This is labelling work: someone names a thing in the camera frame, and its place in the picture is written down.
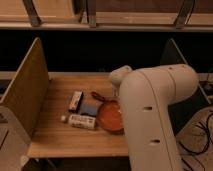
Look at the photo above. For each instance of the orange ceramic bowl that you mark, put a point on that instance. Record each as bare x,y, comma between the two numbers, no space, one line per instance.
109,117

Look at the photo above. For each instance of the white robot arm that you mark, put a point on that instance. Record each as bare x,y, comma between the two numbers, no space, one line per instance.
144,96

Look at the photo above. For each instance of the red chili pepper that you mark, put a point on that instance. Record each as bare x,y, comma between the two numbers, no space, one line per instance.
98,97

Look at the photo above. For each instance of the blue sponge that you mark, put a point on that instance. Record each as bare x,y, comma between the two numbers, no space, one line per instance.
88,109

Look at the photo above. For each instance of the small rectangular box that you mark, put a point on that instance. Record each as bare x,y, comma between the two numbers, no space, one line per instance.
75,101

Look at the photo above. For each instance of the white plastic bottle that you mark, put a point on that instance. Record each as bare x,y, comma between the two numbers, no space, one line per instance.
79,121

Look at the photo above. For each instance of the right dark side panel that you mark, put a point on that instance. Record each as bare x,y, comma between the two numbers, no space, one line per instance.
182,112

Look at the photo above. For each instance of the left wooden side panel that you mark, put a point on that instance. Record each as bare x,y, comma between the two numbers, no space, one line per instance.
24,96

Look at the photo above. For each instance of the wooden shelf rail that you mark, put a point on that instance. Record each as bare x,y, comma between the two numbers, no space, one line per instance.
108,15

